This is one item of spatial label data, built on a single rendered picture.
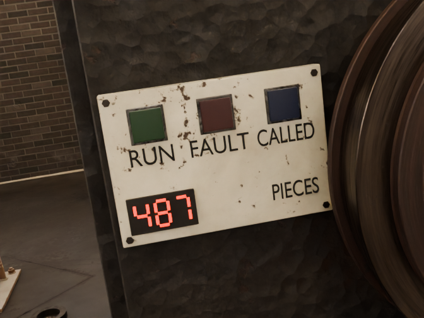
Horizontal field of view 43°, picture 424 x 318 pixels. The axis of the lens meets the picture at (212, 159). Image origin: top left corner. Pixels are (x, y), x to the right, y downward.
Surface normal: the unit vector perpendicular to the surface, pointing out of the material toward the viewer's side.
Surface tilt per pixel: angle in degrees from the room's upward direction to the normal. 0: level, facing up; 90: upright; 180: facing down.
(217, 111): 90
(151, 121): 90
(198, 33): 90
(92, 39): 90
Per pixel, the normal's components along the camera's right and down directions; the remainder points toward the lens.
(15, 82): 0.16, 0.18
